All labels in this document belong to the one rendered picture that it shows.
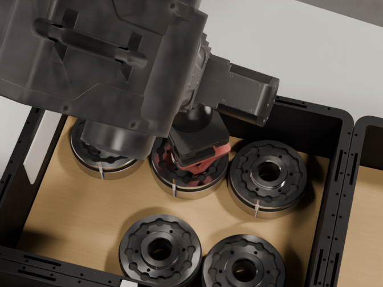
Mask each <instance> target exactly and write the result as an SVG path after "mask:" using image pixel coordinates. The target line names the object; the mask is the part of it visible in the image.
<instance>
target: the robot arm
mask: <svg viewBox="0 0 383 287"><path fill-rule="evenodd" d="M201 1H202V0H0V96H2V97H5V98H7V99H10V100H13V101H15V102H18V103H20V104H23V105H28V106H32V107H35V108H40V109H44V110H49V111H52V112H56V113H61V114H65V115H68V116H73V117H77V118H82V119H85V120H86V122H85V126H84V129H83V132H82V136H81V138H80V139H81V140H82V141H83V142H85V144H86V145H92V146H94V147H97V148H99V149H102V150H105V151H108V152H110V153H113V154H117V155H120V156H123V157H128V158H129V159H130V160H133V159H138V160H144V159H145V158H146V157H147V156H148V155H149V154H150V152H151V150H152V147H153V144H154V140H155V138H156V136H157V137H163V138H167V139H168V142H169V144H170V146H171V148H172V150H173V153H174V155H175V159H176V161H177V163H178V165H179V167H180V169H181V170H189V171H190V172H191V173H193V174H198V173H201V172H203V171H205V170H206V169H207V168H208V167H209V166H210V165H211V164H212V163H213V162H214V161H215V160H216V159H218V158H220V157H222V156H224V155H226V154H227V153H229V152H230V150H231V146H230V144H229V136H230V135H229V133H228V131H227V129H226V127H225V125H224V123H223V121H222V119H221V117H220V115H219V112H220V113H223V114H226V115H228V116H231V117H235V118H238V119H240V120H243V121H246V122H249V123H252V124H255V125H258V126H261V127H264V125H265V123H266V121H267V120H268V117H269V115H270V112H271V109H272V106H273V104H274V102H275V97H276V94H277V91H278V88H279V82H280V79H278V78H276V77H273V76H270V75H266V74H264V73H261V72H258V71H254V70H252V69H249V68H246V67H243V66H240V65H237V64H234V63H230V60H228V59H225V58H222V57H219V56H216V55H213V54H212V53H211V47H208V46H209V42H208V41H206V37H207V34H205V33H204V32H203V30H204V28H205V24H206V21H207V18H208V15H207V14H206V13H204V12H202V11H200V10H199V6H200V4H201ZM201 162H202V163H201ZM199 163H201V165H199V166H196V164H199Z"/></svg>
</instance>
